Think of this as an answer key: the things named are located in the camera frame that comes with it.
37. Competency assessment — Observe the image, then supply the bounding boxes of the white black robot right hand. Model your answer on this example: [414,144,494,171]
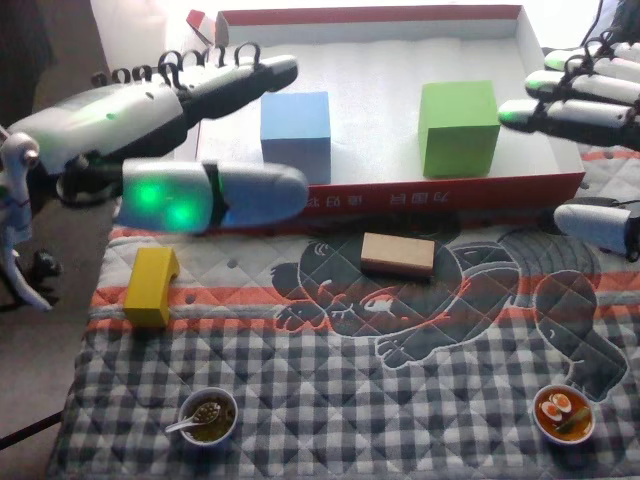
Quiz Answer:
[497,29,640,261]

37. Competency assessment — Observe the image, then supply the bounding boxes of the red and white cardboard box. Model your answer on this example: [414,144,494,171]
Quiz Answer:
[194,4,586,231]

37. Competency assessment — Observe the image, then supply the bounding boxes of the white toy spoon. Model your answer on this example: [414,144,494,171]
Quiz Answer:
[164,403,222,434]

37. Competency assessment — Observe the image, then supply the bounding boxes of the toy ramen bowl with egg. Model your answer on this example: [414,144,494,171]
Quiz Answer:
[532,383,595,445]

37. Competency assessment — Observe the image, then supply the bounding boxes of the grey checked bear quilt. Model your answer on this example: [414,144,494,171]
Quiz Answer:
[44,144,640,480]

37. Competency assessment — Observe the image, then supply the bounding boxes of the flat wooden block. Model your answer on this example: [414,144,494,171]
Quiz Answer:
[359,232,435,279]

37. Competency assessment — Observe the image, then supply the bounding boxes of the black cable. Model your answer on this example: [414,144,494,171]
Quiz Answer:
[582,0,621,50]
[0,413,66,450]

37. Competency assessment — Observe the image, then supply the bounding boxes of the blue cube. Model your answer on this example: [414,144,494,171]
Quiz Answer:
[259,91,332,185]

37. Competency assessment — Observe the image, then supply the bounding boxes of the green cube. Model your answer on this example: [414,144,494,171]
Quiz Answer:
[418,80,501,179]

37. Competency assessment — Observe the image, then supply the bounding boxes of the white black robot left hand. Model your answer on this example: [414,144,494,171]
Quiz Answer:
[9,42,310,236]

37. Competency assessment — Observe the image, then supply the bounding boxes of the yellow arch block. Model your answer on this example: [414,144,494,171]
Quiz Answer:
[123,246,181,329]

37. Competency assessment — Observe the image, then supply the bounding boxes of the toy green soup cup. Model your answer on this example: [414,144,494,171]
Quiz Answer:
[178,387,239,447]

